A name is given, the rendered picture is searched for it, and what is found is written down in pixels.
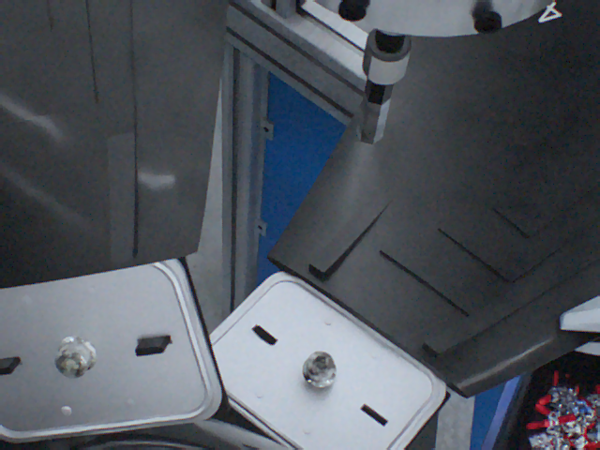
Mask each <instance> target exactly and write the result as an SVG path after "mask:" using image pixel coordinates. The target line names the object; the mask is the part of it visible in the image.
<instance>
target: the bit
mask: <svg viewBox="0 0 600 450"><path fill-rule="evenodd" d="M411 50H412V41H411V39H410V38H409V37H408V35H402V36H392V35H386V34H385V33H382V32H380V31H379V30H377V29H374V30H372V31H371V32H370V33H369V35H367V39H366V45H365V50H364V55H363V61H362V69H363V71H364V73H365V75H366V76H367V79H366V86H365V91H364V95H363V99H362V104H361V111H360V115H359V120H358V125H357V134H358V137H359V140H360V142H363V143H371V144H374V143H375V142H377V141H378V140H379V139H380V138H381V137H382V136H383V130H384V124H385V120H386V115H387V112H388V108H389V102H391V98H392V94H393V89H394V85H395V83H396V82H397V81H399V80H400V79H401V78H402V77H403V76H404V74H405V71H406V67H407V63H408V58H409V54H411Z"/></svg>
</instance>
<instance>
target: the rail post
mask: <svg viewBox="0 0 600 450"><path fill-rule="evenodd" d="M262 77H263V67H262V66H260V65H259V63H257V62H256V61H254V60H253V59H252V58H250V57H249V56H247V55H246V54H245V53H242V52H240V51H239V50H238V49H236V48H235V47H234V46H233V45H231V44H230V42H229V41H227V40H226V39H225V49H223V58H222V68H221V242H222V322H225V321H226V320H227V319H228V318H229V317H230V316H231V315H232V314H233V312H234V311H235V310H236V309H237V308H238V307H239V306H240V305H241V304H242V303H243V302H244V301H246V300H247V299H248V298H249V297H250V296H251V289H252V270H253V251H254V233H255V213H256V194H257V174H258V155H259V136H260V116H261V97H262Z"/></svg>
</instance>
